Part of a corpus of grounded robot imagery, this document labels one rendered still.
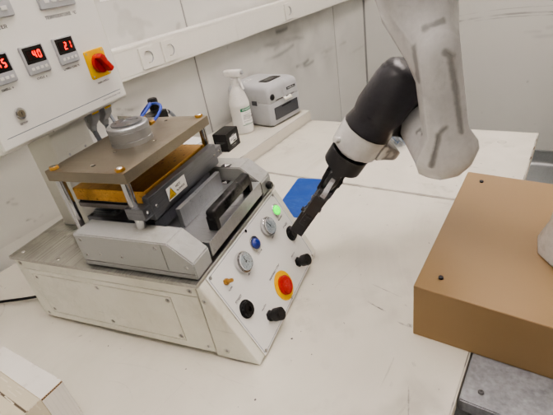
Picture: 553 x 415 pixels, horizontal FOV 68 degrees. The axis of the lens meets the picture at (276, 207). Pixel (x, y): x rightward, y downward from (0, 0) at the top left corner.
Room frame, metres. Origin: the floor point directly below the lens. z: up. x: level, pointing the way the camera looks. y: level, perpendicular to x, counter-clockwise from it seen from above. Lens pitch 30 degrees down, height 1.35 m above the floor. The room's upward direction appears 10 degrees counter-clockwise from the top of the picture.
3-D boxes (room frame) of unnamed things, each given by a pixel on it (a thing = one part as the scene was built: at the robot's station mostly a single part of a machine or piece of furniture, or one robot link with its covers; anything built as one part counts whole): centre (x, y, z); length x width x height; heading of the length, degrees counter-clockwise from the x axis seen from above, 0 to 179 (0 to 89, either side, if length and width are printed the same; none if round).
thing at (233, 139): (1.49, 0.14, 0.83); 0.09 x 0.06 x 0.07; 151
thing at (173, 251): (0.62, 0.25, 0.97); 0.25 x 0.05 x 0.07; 63
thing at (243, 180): (0.69, 0.08, 0.99); 0.15 x 0.02 x 0.04; 153
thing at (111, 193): (0.78, 0.24, 1.07); 0.22 x 0.17 x 0.10; 153
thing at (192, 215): (0.76, 0.21, 0.97); 0.30 x 0.22 x 0.08; 63
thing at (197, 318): (0.79, 0.23, 0.84); 0.53 x 0.37 x 0.17; 63
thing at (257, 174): (0.87, 0.12, 0.97); 0.26 x 0.05 x 0.07; 63
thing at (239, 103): (1.64, 0.07, 0.92); 0.09 x 0.08 x 0.25; 54
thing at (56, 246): (0.79, 0.28, 0.93); 0.46 x 0.35 x 0.01; 63
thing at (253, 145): (1.53, 0.16, 0.77); 0.84 x 0.30 x 0.04; 141
